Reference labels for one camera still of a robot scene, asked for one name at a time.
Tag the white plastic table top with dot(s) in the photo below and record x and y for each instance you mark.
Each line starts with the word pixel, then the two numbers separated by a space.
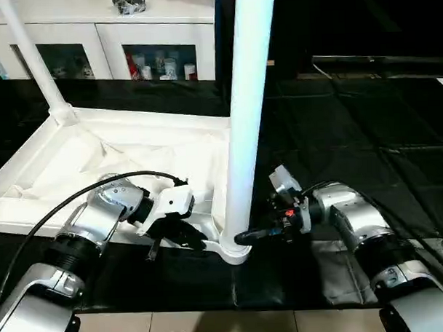
pixel 97 159

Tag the white plastic table leg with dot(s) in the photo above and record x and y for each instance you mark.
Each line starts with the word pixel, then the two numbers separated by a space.
pixel 248 99
pixel 36 56

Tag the black work mat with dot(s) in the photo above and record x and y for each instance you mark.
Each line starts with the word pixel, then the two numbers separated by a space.
pixel 366 146

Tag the red bottle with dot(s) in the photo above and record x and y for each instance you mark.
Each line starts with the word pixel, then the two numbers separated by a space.
pixel 131 67

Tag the white glass-door cabinet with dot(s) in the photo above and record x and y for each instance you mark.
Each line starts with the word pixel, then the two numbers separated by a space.
pixel 93 32

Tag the grey object on cabinet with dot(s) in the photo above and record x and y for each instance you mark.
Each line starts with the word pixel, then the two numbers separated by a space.
pixel 130 3

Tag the black metal rail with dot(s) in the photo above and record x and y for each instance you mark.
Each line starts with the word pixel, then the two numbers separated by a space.
pixel 381 60

